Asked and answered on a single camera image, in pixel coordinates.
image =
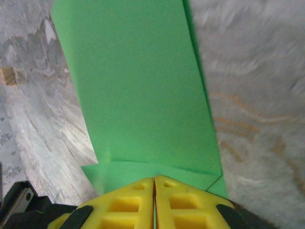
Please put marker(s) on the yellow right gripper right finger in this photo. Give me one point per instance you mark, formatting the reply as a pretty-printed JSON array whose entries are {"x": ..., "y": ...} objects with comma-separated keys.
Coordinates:
[{"x": 190, "y": 210}]

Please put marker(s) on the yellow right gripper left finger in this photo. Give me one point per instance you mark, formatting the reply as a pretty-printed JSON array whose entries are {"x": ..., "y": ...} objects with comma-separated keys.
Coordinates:
[{"x": 124, "y": 210}]

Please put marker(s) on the small wooden block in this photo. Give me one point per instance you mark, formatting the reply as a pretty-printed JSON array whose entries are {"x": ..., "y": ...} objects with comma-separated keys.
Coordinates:
[{"x": 8, "y": 76}]

